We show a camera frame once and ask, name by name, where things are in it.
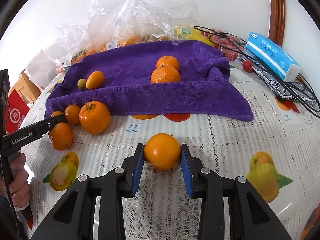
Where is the smooth round orange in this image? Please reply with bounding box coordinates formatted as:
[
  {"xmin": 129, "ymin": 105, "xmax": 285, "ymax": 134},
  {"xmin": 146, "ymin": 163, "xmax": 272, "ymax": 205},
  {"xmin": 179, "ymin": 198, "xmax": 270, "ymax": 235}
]
[{"xmin": 144, "ymin": 133, "xmax": 181, "ymax": 171}]

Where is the mandarin orange dimpled skin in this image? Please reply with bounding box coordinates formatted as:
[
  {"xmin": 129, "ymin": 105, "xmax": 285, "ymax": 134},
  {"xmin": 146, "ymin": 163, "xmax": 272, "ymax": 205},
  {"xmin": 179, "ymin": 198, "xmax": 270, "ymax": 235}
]
[{"xmin": 150, "ymin": 66, "xmax": 181, "ymax": 83}]

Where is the person left hand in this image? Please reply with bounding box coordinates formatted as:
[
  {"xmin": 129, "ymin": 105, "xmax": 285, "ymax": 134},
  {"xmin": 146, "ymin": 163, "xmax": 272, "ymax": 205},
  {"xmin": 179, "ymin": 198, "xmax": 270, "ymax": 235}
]
[{"xmin": 9, "ymin": 152, "xmax": 30, "ymax": 208}]

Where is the red paper bag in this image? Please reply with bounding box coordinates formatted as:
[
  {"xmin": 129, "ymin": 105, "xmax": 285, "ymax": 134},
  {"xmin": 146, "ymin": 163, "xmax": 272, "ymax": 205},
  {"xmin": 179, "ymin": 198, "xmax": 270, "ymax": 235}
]
[{"xmin": 5, "ymin": 89, "xmax": 29, "ymax": 133}]

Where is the orange near left gripper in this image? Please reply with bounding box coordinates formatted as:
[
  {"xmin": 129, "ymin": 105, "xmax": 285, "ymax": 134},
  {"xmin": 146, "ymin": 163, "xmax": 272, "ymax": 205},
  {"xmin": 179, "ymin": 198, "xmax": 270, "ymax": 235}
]
[{"xmin": 48, "ymin": 122, "xmax": 74, "ymax": 151}]

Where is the small orange far left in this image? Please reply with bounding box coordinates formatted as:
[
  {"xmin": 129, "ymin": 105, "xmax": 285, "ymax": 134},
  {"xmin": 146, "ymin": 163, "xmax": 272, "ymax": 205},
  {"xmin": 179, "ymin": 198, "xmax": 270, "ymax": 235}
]
[{"xmin": 50, "ymin": 111, "xmax": 64, "ymax": 118}]

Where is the wooden chair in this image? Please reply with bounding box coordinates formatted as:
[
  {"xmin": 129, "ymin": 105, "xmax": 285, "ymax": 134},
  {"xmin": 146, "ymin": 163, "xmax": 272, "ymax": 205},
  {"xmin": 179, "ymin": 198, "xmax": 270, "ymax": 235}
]
[{"xmin": 9, "ymin": 71, "xmax": 41, "ymax": 104}]

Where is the large orange with stem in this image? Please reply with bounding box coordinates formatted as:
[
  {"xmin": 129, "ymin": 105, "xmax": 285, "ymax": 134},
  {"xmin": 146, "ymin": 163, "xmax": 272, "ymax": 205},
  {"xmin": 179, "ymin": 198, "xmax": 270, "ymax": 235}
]
[{"xmin": 79, "ymin": 101, "xmax": 111, "ymax": 135}]

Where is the small orange middle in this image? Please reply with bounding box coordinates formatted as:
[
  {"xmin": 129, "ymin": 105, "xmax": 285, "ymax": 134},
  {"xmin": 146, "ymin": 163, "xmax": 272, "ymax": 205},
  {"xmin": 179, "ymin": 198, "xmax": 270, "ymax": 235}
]
[{"xmin": 65, "ymin": 105, "xmax": 81, "ymax": 125}]

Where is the purple fleece towel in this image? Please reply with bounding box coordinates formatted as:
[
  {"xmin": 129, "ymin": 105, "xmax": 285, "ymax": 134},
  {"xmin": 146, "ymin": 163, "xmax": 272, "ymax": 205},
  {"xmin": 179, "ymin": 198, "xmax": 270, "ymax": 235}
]
[{"xmin": 44, "ymin": 40, "xmax": 254, "ymax": 121}]

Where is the white plastic bag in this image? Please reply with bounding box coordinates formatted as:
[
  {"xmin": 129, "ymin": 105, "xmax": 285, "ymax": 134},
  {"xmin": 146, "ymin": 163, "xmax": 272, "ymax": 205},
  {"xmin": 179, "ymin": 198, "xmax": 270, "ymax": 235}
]
[{"xmin": 24, "ymin": 50, "xmax": 57, "ymax": 89}]

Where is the green-brown kiwi fruit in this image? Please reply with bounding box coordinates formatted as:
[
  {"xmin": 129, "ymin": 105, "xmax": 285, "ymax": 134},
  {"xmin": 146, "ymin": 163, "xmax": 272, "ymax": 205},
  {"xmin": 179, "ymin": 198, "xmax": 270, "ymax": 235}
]
[{"xmin": 77, "ymin": 79, "xmax": 87, "ymax": 90}]

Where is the oval kumquat orange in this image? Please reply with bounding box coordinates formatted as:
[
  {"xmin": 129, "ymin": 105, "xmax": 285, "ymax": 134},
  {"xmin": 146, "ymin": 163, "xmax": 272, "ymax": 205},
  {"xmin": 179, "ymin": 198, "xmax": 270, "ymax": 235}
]
[{"xmin": 86, "ymin": 71, "xmax": 105, "ymax": 90}]

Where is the small orange on towel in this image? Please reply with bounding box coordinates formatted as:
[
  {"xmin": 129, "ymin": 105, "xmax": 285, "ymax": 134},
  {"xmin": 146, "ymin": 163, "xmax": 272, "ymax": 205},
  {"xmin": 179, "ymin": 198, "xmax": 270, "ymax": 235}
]
[{"xmin": 156, "ymin": 55, "xmax": 180, "ymax": 70}]

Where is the small red cherry tomato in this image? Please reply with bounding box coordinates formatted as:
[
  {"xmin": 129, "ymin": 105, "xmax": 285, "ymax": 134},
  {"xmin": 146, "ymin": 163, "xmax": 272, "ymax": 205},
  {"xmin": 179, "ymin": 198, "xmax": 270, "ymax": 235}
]
[{"xmin": 242, "ymin": 60, "xmax": 253, "ymax": 73}]

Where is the clear bag of tangerines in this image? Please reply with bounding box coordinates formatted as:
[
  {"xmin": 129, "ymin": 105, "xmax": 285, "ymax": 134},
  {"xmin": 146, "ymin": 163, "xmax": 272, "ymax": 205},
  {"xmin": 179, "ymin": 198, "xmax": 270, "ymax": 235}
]
[{"xmin": 44, "ymin": 24, "xmax": 91, "ymax": 66}]

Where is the patterned grey pouch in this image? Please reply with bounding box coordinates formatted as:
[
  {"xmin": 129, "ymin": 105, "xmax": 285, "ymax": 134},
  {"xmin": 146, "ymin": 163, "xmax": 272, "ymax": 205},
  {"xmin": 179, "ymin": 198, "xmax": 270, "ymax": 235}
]
[{"xmin": 240, "ymin": 55, "xmax": 317, "ymax": 107}]

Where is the bag of red tomatoes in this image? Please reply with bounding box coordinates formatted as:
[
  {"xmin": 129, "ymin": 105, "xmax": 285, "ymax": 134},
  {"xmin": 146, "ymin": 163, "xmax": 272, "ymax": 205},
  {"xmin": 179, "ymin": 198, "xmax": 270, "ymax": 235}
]
[{"xmin": 208, "ymin": 28, "xmax": 246, "ymax": 61}]

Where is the yellow fruit bag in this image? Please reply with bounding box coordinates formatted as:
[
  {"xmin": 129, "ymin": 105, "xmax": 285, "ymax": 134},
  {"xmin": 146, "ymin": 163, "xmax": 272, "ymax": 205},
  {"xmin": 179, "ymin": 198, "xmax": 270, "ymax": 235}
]
[{"xmin": 174, "ymin": 26, "xmax": 214, "ymax": 47}]

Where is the blue tissue pack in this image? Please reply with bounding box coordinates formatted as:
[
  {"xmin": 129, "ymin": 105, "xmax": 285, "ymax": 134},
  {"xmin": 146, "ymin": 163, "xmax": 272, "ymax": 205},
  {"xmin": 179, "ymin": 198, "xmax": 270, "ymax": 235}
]
[{"xmin": 246, "ymin": 32, "xmax": 300, "ymax": 82}]

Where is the clear bag of oranges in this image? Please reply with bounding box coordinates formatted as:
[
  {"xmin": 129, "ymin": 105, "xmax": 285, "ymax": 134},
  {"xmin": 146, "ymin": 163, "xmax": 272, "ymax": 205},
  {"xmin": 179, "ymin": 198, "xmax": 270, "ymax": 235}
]
[{"xmin": 87, "ymin": 0, "xmax": 199, "ymax": 52}]

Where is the black cable bundle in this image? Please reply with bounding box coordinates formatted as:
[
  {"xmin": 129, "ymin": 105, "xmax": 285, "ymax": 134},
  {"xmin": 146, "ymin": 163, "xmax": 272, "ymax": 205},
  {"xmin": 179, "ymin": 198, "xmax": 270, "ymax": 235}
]
[{"xmin": 194, "ymin": 25, "xmax": 320, "ymax": 118}]

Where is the brown wooden door frame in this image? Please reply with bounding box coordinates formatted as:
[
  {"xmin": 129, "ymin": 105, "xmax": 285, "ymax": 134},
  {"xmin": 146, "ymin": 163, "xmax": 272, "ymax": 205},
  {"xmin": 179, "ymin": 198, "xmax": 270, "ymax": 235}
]
[{"xmin": 268, "ymin": 0, "xmax": 286, "ymax": 47}]

